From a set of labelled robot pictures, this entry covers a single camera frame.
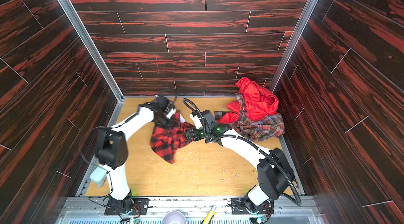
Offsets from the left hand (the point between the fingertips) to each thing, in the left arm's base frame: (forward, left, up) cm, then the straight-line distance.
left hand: (172, 126), depth 94 cm
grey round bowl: (-45, -6, -5) cm, 46 cm away
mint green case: (-28, +36, -5) cm, 46 cm away
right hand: (-7, -13, +7) cm, 17 cm away
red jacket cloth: (+17, -54, +4) cm, 57 cm away
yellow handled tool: (-44, -22, -7) cm, 50 cm away
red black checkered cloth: (-9, +3, -3) cm, 10 cm away
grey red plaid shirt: (-2, -51, +1) cm, 51 cm away
